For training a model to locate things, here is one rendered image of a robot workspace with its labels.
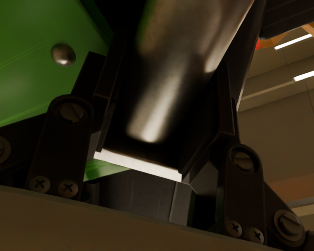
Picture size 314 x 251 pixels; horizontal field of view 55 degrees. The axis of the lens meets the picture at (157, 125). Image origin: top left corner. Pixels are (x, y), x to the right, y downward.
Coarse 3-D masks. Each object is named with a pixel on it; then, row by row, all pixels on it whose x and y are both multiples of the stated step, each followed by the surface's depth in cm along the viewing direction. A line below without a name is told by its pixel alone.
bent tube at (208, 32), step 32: (160, 0) 8; (192, 0) 8; (224, 0) 8; (160, 32) 9; (192, 32) 8; (224, 32) 9; (128, 64) 10; (160, 64) 9; (192, 64) 9; (128, 96) 11; (160, 96) 10; (192, 96) 10; (128, 128) 11; (160, 128) 11; (128, 160) 12; (160, 160) 12
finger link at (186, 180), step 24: (216, 72) 11; (216, 96) 10; (192, 120) 12; (216, 120) 10; (192, 144) 11; (216, 144) 10; (192, 168) 11; (216, 168) 9; (216, 192) 10; (264, 192) 9; (288, 216) 9; (288, 240) 8
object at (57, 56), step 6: (54, 48) 13; (60, 48) 13; (66, 48) 13; (54, 54) 13; (60, 54) 13; (66, 54) 13; (72, 54) 13; (54, 60) 13; (60, 60) 13; (66, 60) 13; (72, 60) 13; (66, 66) 13
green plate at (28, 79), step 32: (0, 0) 12; (32, 0) 12; (64, 0) 12; (0, 32) 13; (32, 32) 13; (64, 32) 13; (96, 32) 12; (0, 64) 14; (32, 64) 14; (0, 96) 15; (32, 96) 15; (96, 160) 18
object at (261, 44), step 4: (288, 32) 398; (276, 36) 381; (280, 36) 387; (260, 40) 385; (264, 40) 382; (268, 40) 378; (272, 40) 376; (276, 40) 381; (256, 44) 363; (260, 44) 366; (264, 44) 385; (268, 44) 381; (272, 44) 377; (256, 48) 362; (260, 48) 392
